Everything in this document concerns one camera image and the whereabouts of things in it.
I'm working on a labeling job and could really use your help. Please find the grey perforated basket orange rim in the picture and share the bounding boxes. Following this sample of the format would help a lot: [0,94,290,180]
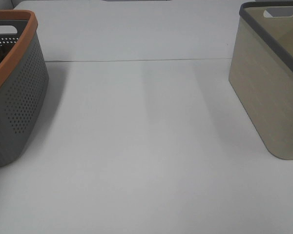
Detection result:
[0,10,49,167]

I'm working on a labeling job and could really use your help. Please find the beige basket grey rim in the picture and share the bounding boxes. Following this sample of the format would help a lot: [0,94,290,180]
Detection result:
[229,1,293,160]

